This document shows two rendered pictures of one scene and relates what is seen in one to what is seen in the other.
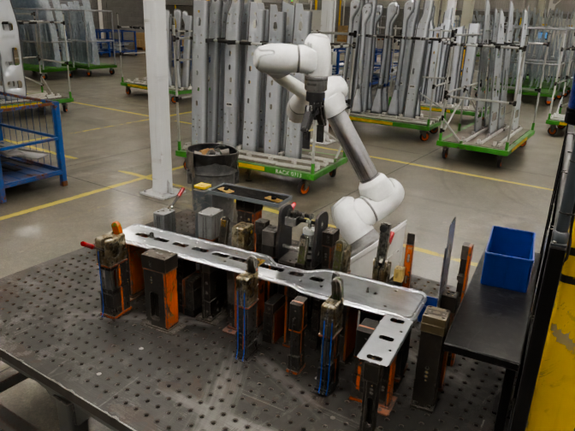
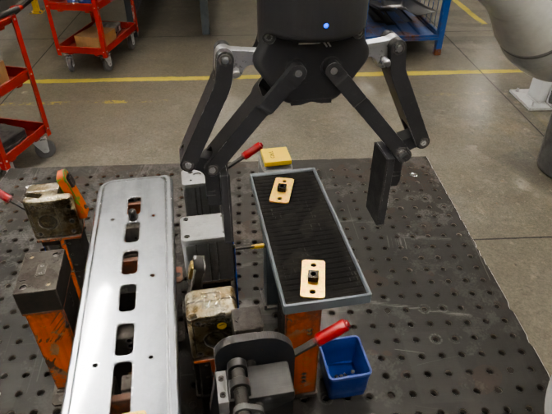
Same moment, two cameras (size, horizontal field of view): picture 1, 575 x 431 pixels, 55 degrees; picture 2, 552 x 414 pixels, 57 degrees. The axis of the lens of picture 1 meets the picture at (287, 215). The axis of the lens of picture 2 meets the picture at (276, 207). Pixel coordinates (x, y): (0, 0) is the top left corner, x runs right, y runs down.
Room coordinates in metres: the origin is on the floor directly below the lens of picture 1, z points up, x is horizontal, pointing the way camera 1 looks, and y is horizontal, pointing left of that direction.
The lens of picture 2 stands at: (1.96, -0.37, 1.74)
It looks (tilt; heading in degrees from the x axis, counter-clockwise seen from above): 37 degrees down; 54
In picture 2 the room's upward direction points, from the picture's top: straight up
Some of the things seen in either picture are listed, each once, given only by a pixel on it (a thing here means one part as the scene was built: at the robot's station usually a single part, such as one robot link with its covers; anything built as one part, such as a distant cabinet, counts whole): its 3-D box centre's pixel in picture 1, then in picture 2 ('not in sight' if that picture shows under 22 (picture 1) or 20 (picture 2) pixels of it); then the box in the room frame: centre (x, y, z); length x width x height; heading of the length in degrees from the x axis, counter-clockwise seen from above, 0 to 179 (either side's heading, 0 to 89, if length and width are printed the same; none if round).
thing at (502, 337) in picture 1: (499, 293); not in sight; (1.80, -0.78, 1.02); 0.90 x 0.22 x 0.03; 154
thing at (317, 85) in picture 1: (316, 84); not in sight; (2.20, -0.09, 1.69); 0.09 x 0.09 x 0.06
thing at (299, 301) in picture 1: (298, 336); not in sight; (1.74, -0.05, 0.84); 0.11 x 0.08 x 0.29; 154
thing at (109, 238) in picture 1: (113, 275); (66, 249); (2.11, 0.73, 0.88); 0.15 x 0.11 x 0.36; 154
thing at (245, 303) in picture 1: (246, 315); not in sight; (1.83, 0.14, 0.87); 0.12 x 0.09 x 0.35; 154
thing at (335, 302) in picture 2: (249, 194); (301, 228); (2.42, 0.18, 1.16); 0.37 x 0.14 x 0.02; 64
